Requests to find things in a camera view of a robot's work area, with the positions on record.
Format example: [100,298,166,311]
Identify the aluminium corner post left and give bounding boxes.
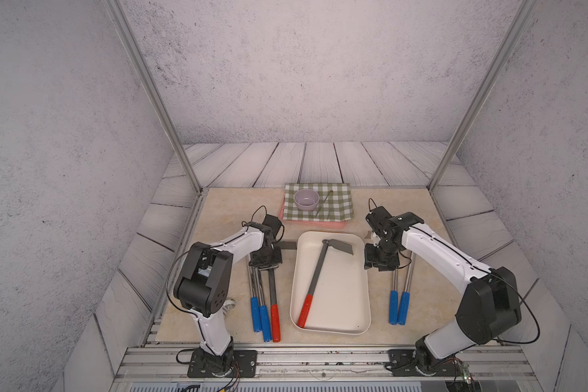
[103,0,203,194]

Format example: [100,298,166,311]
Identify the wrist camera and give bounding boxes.
[262,214,284,243]
[365,206,392,237]

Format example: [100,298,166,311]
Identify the pink tray under cloth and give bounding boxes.
[279,202,348,229]

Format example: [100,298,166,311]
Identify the metal tongs on cloth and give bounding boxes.
[315,189,333,217]

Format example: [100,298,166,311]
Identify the grey ribbed ceramic cup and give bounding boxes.
[222,298,236,315]

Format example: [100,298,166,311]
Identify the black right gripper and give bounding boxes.
[361,238,399,271]

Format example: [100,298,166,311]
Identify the grey hoe red handle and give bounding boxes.
[268,241,297,343]
[297,239,354,328]

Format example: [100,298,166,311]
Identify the small purple bowl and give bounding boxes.
[294,189,320,212]

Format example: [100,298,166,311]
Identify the steel hoe blue handle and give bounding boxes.
[389,269,399,325]
[248,263,262,333]
[254,268,272,342]
[398,253,416,325]

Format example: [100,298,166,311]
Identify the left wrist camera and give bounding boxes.
[262,214,284,243]

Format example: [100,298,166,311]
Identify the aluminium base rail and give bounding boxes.
[111,344,542,391]

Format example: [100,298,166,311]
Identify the aluminium corner post right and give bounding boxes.
[427,0,537,194]

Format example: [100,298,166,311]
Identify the aluminium corner post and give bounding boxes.
[427,0,537,194]
[103,0,203,194]

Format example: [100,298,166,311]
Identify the green checkered cloth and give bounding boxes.
[284,183,354,221]

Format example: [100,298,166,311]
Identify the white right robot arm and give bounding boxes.
[364,207,522,376]

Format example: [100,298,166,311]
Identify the cream storage box tray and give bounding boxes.
[290,231,372,336]

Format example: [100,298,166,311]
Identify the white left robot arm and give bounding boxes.
[172,221,284,357]

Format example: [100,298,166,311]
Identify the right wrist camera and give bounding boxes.
[365,206,392,237]

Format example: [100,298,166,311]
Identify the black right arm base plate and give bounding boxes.
[384,349,462,377]

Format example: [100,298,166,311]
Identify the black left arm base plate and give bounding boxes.
[187,349,257,378]

